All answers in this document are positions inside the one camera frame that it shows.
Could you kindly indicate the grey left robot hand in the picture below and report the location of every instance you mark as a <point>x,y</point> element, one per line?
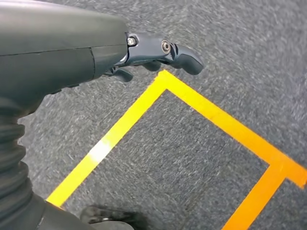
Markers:
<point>48,47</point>

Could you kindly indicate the yellow floor tape square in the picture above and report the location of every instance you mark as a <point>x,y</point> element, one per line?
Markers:
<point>134,114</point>

